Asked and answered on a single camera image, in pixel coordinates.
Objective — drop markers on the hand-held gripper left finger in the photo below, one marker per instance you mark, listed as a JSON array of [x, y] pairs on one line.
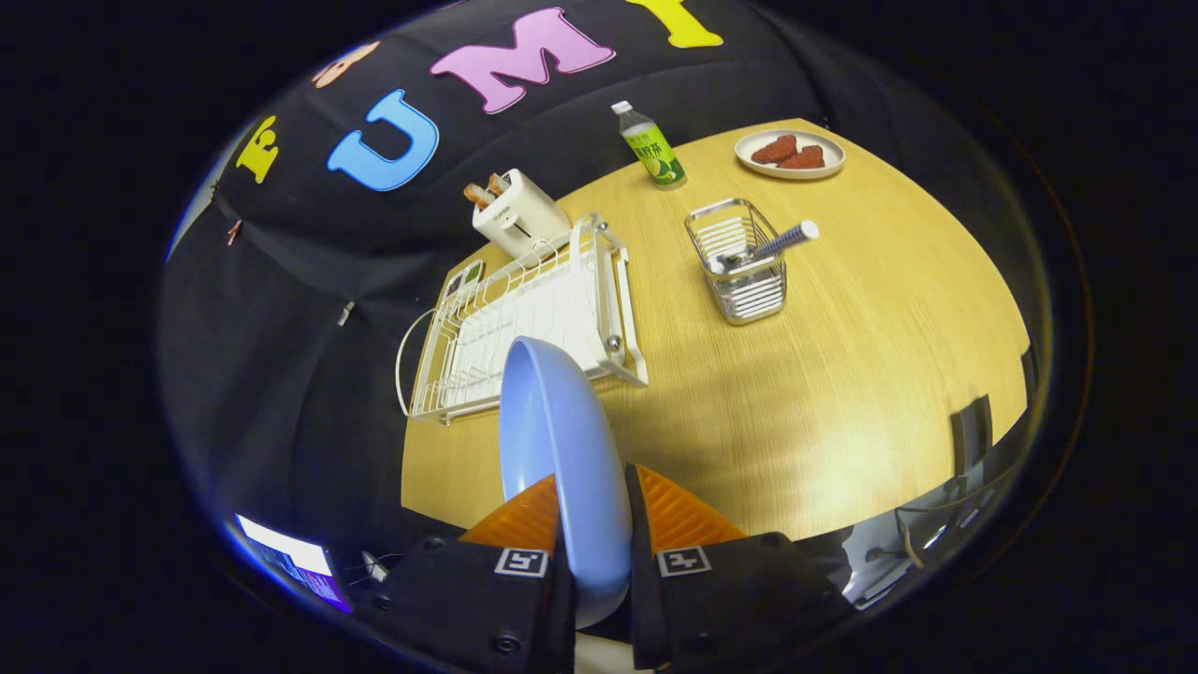
[[449, 599]]

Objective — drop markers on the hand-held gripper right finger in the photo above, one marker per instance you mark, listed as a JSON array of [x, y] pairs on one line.
[[641, 562]]

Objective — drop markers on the blue plate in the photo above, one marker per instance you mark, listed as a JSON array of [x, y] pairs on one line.
[[562, 449]]

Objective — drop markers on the white oval plate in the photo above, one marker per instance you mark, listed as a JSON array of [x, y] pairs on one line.
[[749, 161]]

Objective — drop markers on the computer monitor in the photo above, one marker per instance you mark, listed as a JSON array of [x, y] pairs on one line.
[[290, 557]]

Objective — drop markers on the silver clip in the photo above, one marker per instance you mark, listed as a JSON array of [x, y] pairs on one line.
[[346, 312]]

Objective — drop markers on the black backdrop cloth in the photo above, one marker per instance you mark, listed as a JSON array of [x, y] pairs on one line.
[[281, 328]]

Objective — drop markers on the white divided condiment tray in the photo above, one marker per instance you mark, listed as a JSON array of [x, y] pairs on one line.
[[463, 279]]

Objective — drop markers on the white toaster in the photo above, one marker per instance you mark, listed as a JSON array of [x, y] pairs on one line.
[[524, 220]]

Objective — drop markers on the brown toast slice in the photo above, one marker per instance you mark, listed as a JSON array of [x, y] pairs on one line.
[[499, 183], [478, 195]]

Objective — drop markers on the green tea bottle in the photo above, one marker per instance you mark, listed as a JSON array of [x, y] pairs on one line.
[[653, 150]]

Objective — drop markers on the copper clip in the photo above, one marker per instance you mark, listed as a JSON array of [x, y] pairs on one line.
[[234, 231]]

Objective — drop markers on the red meat piece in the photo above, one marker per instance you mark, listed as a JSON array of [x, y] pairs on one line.
[[805, 159], [774, 150]]

